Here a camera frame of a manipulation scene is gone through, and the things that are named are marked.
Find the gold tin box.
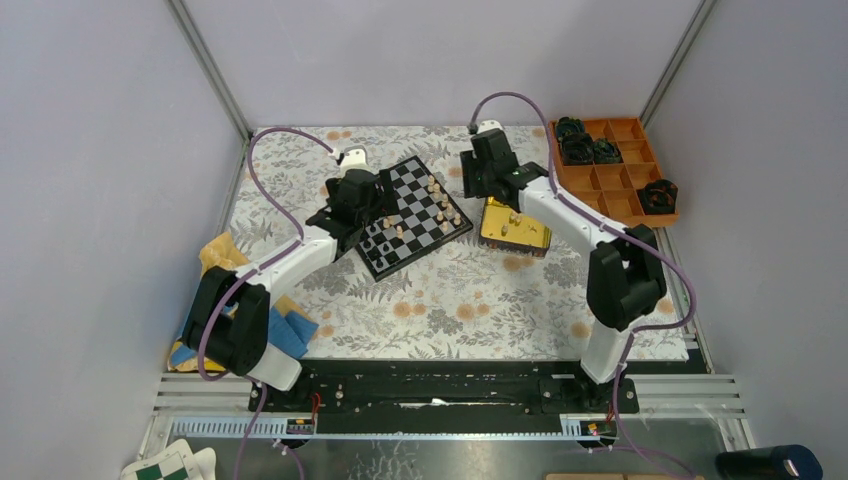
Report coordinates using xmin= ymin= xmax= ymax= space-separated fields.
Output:
xmin=478 ymin=197 xmax=552 ymax=258

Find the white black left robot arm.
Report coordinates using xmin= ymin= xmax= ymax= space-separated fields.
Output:
xmin=180 ymin=147 xmax=397 ymax=411

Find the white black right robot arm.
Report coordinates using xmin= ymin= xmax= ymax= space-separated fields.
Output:
xmin=460 ymin=120 xmax=667 ymax=412

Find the black grey chess board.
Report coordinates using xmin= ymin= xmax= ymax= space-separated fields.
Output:
xmin=356 ymin=156 xmax=473 ymax=281

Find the rolled blue floral tie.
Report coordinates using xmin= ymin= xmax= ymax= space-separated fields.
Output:
xmin=554 ymin=117 xmax=586 ymax=141

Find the rolled dark floral tie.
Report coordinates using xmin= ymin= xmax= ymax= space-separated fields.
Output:
xmin=560 ymin=132 xmax=594 ymax=166

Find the rolled green floral tie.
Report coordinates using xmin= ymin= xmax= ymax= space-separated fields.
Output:
xmin=592 ymin=138 xmax=623 ymax=165

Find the floral table mat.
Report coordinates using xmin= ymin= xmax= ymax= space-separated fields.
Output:
xmin=225 ymin=124 xmax=692 ymax=363

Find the orange wooden divider tray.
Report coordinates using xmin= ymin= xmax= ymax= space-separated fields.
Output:
xmin=549 ymin=117 xmax=679 ymax=228

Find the blue yellow cloth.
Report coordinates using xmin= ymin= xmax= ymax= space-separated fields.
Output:
xmin=167 ymin=232 xmax=318 ymax=372

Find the rolled black orange tie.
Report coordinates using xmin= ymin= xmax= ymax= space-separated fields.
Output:
xmin=637 ymin=179 xmax=678 ymax=215

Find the green white checker card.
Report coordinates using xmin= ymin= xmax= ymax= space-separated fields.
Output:
xmin=119 ymin=439 xmax=217 ymax=480

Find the dark blue cylinder bottle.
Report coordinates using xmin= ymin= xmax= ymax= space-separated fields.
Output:
xmin=715 ymin=444 xmax=823 ymax=480

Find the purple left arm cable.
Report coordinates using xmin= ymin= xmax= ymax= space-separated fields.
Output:
xmin=197 ymin=127 xmax=339 ymax=480

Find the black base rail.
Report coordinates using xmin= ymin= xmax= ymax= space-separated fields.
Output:
xmin=248 ymin=360 xmax=640 ymax=435

